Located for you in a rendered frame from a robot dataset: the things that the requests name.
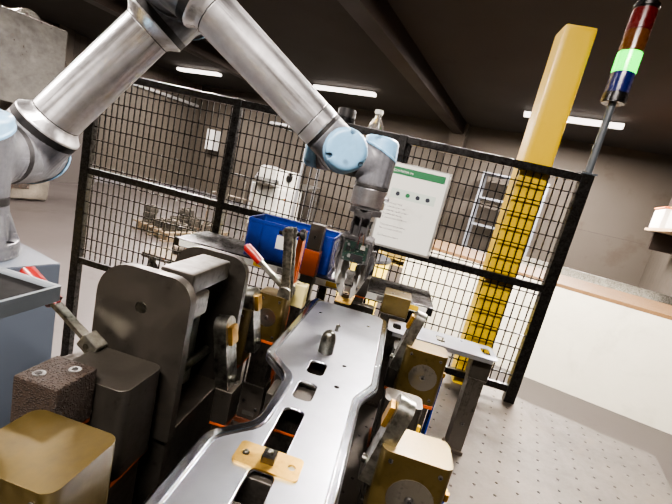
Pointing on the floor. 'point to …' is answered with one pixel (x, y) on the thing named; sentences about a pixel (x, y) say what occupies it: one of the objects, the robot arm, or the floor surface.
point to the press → (28, 69)
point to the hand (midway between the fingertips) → (346, 290)
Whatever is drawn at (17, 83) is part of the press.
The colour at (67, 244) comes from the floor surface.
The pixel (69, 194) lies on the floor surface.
